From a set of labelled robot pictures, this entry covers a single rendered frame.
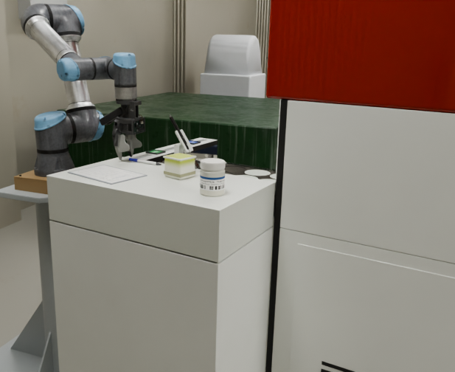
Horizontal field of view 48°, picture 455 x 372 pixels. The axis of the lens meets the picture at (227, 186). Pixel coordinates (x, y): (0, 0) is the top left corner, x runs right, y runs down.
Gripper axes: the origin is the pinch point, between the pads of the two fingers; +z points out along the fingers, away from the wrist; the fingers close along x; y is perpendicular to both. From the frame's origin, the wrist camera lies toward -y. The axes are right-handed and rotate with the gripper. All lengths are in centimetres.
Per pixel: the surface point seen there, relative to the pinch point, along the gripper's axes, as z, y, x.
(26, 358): 97, -51, -13
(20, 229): 105, -188, 96
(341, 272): 26, 81, 2
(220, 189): -2, 51, -20
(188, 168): -2.0, 33.3, -8.8
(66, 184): 1.9, 3.7, -31.5
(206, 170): -7, 48, -22
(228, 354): 46, 58, -26
